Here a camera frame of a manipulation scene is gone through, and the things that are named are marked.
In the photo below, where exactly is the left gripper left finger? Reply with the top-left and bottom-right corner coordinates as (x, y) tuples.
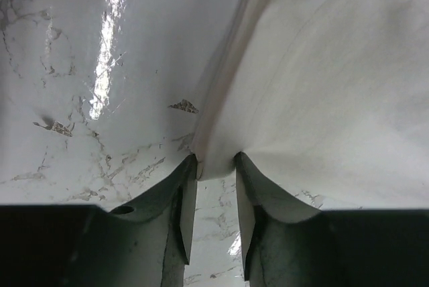
(1, 154), (197, 286)

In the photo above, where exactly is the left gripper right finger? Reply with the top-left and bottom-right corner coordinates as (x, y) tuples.
(234, 153), (428, 286)

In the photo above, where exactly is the white Coca-Cola t-shirt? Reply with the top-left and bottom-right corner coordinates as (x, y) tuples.
(192, 0), (428, 208)

